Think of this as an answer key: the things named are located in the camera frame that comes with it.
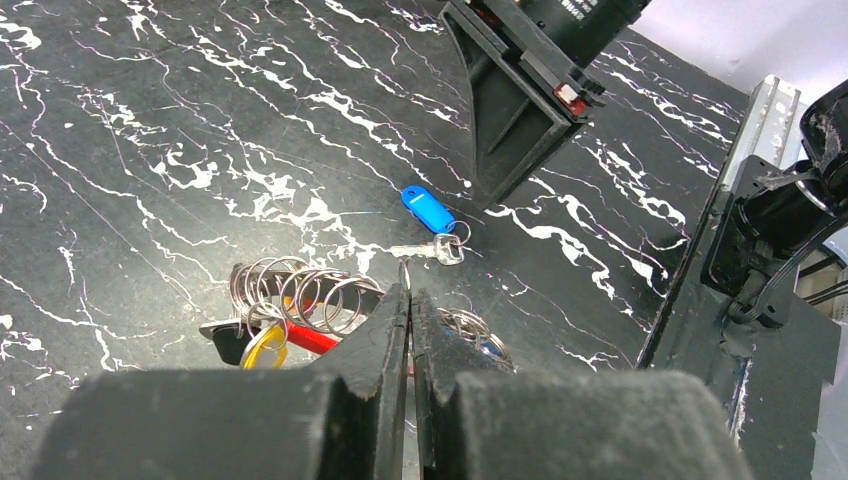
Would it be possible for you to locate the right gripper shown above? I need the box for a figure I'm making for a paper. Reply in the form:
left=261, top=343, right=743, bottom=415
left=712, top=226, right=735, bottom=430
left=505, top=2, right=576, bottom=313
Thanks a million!
left=440, top=0, right=648, bottom=207

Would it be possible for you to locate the key with blue tag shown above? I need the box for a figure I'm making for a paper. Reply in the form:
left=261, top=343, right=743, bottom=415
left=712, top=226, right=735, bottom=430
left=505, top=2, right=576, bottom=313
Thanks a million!
left=389, top=185, right=471, bottom=266

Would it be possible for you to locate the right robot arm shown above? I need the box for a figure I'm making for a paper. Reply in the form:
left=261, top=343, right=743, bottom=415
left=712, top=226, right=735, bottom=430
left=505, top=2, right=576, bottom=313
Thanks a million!
left=441, top=1, right=847, bottom=328

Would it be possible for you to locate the keyring with coloured key tags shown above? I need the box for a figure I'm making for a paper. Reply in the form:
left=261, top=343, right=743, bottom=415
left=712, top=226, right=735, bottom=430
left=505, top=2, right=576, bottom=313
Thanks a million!
left=198, top=255, right=517, bottom=374

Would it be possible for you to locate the aluminium rail frame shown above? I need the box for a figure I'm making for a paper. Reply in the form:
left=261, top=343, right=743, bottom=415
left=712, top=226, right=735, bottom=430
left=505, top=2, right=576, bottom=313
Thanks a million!
left=719, top=75, right=808, bottom=190

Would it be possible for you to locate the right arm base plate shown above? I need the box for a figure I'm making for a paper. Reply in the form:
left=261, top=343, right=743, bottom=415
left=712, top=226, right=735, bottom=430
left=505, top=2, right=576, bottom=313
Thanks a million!
left=639, top=156, right=841, bottom=479

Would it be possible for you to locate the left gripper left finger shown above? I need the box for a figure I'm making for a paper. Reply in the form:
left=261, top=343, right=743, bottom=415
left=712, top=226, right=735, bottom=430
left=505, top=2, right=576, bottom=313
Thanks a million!
left=30, top=285, right=411, bottom=479

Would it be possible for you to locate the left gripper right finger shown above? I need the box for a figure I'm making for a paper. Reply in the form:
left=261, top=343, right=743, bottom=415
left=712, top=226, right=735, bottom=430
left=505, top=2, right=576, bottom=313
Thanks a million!
left=410, top=291, right=752, bottom=479

